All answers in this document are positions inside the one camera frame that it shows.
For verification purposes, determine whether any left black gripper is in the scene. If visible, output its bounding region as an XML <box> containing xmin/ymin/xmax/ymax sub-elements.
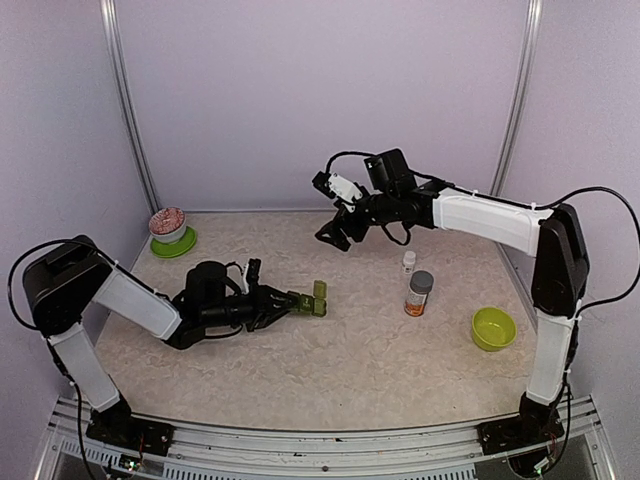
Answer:
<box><xmin>202</xmin><ymin>282</ymin><xmax>299</xmax><ymax>332</ymax></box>

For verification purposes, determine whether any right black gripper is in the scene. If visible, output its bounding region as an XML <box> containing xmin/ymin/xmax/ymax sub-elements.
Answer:
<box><xmin>315</xmin><ymin>184</ymin><xmax>397</xmax><ymax>250</ymax></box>

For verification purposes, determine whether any green weekly pill organizer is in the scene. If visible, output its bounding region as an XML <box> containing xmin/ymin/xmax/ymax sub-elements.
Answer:
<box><xmin>288</xmin><ymin>280</ymin><xmax>328</xmax><ymax>318</ymax></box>

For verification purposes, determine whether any small white pill bottle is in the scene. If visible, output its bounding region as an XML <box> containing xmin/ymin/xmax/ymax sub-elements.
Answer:
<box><xmin>402</xmin><ymin>251</ymin><xmax>416</xmax><ymax>275</ymax></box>

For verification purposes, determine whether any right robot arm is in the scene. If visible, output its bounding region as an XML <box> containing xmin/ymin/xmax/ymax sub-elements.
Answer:
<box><xmin>311</xmin><ymin>150</ymin><xmax>599</xmax><ymax>444</ymax></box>

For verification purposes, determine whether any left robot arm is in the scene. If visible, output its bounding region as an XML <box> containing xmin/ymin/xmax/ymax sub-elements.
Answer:
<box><xmin>6</xmin><ymin>235</ymin><xmax>300</xmax><ymax>445</ymax></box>

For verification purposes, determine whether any orange pill bottle grey cap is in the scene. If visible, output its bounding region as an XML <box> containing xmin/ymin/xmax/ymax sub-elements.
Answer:
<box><xmin>404</xmin><ymin>270</ymin><xmax>434</xmax><ymax>317</ymax></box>

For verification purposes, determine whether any lime green plate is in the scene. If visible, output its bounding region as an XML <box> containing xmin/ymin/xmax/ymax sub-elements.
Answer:
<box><xmin>150</xmin><ymin>226</ymin><xmax>198</xmax><ymax>259</ymax></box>

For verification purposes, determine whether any red patterned white bowl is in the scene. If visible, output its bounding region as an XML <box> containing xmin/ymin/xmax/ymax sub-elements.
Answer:
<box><xmin>148</xmin><ymin>207</ymin><xmax>187</xmax><ymax>244</ymax></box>

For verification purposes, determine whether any lime green bowl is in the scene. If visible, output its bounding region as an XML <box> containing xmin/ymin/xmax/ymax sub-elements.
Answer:
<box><xmin>471</xmin><ymin>307</ymin><xmax>518</xmax><ymax>352</ymax></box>

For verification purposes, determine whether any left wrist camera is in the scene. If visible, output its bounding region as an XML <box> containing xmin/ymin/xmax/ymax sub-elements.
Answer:
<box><xmin>241</xmin><ymin>258</ymin><xmax>261</xmax><ymax>294</ymax></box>

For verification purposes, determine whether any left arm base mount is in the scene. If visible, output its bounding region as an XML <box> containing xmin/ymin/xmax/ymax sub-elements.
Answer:
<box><xmin>86</xmin><ymin>399</ymin><xmax>175</xmax><ymax>457</ymax></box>

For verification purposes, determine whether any front aluminium rail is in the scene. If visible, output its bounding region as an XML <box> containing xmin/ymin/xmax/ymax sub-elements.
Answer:
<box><xmin>34</xmin><ymin>394</ymin><xmax>616</xmax><ymax>480</ymax></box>

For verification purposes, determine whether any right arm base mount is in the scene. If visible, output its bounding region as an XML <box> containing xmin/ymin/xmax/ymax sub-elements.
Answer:
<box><xmin>477</xmin><ymin>394</ymin><xmax>565</xmax><ymax>455</ymax></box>

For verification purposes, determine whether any right aluminium frame post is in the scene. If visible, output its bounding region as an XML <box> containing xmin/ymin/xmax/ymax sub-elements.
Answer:
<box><xmin>490</xmin><ymin>0</ymin><xmax>543</xmax><ymax>196</ymax></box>

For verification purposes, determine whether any aluminium frame post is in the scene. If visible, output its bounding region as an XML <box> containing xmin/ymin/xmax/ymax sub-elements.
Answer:
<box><xmin>490</xmin><ymin>0</ymin><xmax>543</xmax><ymax>196</ymax></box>
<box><xmin>100</xmin><ymin>0</ymin><xmax>161</xmax><ymax>213</ymax></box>

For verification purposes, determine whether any left aluminium frame post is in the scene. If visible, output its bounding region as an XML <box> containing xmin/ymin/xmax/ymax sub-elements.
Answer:
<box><xmin>100</xmin><ymin>0</ymin><xmax>161</xmax><ymax>213</ymax></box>

